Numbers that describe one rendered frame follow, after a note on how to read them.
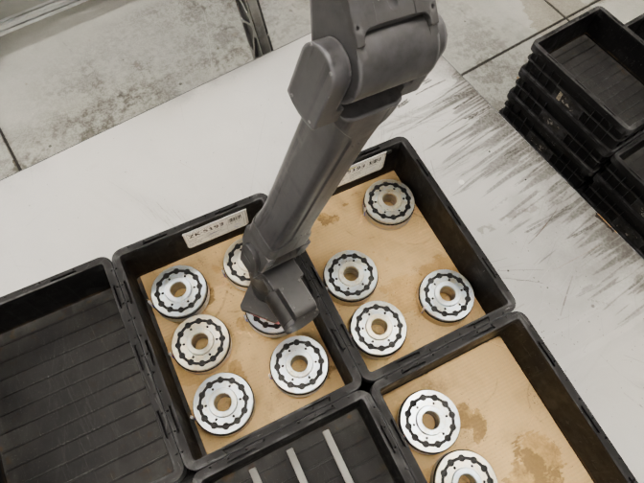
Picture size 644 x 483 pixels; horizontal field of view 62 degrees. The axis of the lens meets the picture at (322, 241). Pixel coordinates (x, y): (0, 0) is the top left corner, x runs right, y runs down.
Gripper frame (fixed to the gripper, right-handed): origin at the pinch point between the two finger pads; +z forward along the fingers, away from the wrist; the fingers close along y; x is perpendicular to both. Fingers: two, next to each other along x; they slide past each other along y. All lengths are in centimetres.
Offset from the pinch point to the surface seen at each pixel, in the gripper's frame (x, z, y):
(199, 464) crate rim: -0.2, -4.5, -28.2
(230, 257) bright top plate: 11.6, 3.5, 6.5
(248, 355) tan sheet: 1.3, 5.9, -9.0
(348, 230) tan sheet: -7.3, 6.2, 21.3
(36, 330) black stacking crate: 39.3, 6.4, -18.4
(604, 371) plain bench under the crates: -66, 18, 16
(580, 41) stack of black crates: -53, 41, 131
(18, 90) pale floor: 150, 93, 73
